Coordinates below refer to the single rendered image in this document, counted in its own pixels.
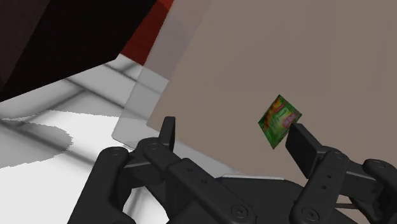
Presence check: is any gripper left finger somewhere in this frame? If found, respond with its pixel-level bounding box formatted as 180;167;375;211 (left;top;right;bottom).
67;116;256;224

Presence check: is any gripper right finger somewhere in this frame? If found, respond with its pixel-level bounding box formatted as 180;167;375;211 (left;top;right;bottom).
285;123;397;224

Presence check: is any green snack packet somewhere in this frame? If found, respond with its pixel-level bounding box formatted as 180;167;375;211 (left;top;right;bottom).
258;94;303;150

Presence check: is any beige table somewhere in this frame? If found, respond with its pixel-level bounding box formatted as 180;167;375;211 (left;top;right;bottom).
111;0;397;215

